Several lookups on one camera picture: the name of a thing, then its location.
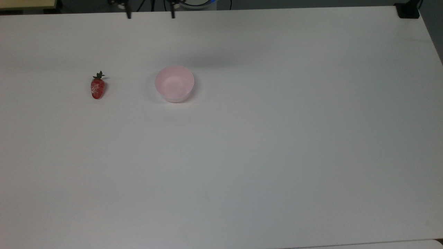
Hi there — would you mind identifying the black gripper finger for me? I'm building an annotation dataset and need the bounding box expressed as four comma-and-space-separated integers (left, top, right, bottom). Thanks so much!
165, 0, 181, 19
108, 0, 132, 20

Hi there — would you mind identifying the red strawberry with green leaves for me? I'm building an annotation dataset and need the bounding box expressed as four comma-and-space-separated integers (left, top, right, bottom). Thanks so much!
91, 71, 106, 100

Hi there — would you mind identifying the light wooden table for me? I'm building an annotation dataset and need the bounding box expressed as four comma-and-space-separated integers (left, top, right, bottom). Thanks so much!
0, 0, 57, 10

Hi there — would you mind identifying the pink round bowl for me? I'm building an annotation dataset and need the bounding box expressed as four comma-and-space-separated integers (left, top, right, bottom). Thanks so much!
155, 65, 195, 103

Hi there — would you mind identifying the robot base with blue ring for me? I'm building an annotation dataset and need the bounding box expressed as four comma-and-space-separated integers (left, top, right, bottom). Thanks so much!
180, 0, 217, 10

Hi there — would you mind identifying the black table clamp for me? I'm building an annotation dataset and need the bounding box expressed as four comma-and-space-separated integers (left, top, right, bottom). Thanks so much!
395, 0, 423, 19

